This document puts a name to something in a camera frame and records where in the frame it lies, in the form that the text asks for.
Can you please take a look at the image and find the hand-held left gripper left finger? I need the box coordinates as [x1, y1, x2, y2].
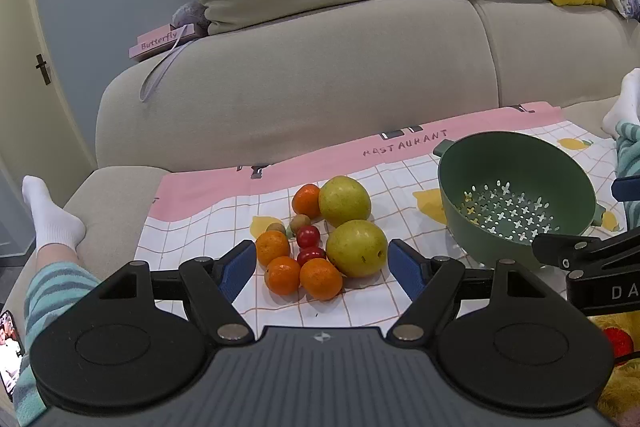
[95, 239, 257, 344]

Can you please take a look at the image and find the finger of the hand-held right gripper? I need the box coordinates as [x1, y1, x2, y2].
[612, 175, 640, 203]
[531, 227, 640, 271]

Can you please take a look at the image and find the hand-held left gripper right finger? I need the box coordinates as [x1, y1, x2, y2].
[387, 238, 551, 344]

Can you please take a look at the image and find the orange mandarin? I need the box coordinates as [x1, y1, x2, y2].
[299, 258, 345, 301]
[291, 183, 322, 219]
[265, 256, 302, 296]
[255, 230, 291, 267]

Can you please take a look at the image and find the yellow-green pear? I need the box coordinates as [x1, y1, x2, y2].
[325, 219, 388, 278]
[318, 175, 372, 228]

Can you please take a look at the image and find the red cherry tomato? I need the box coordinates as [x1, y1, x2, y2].
[296, 225, 321, 249]
[296, 246, 327, 267]

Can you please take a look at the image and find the green colander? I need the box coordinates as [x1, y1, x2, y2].
[432, 132, 608, 269]

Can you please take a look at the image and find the person's right leg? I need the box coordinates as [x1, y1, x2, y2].
[612, 119, 640, 233]

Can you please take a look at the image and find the person's leg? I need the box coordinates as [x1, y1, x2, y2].
[12, 243, 103, 414]
[612, 119, 640, 233]

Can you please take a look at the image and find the pink checkered printed cloth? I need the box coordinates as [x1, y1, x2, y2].
[134, 102, 621, 343]

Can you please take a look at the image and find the white sock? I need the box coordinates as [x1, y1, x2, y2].
[21, 175, 87, 260]
[601, 68, 640, 140]

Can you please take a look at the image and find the yellow printed blanket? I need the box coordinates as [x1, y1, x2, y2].
[585, 309, 640, 423]

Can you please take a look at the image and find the person's left leg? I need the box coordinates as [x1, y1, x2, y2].
[12, 243, 103, 414]

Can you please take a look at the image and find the purple ribbon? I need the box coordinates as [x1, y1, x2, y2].
[139, 24, 188, 104]

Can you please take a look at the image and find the beige sofa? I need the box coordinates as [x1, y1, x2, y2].
[0, 0, 640, 323]

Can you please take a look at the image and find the pink box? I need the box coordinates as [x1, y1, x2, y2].
[128, 25, 197, 59]

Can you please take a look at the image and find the smartphone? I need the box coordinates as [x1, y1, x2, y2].
[0, 309, 26, 403]

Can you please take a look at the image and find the purple plush toy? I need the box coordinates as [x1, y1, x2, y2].
[171, 1, 211, 38]

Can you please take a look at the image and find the cream door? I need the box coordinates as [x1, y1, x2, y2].
[0, 0, 98, 258]

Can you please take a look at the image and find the black door handle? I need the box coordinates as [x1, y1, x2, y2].
[35, 53, 52, 86]

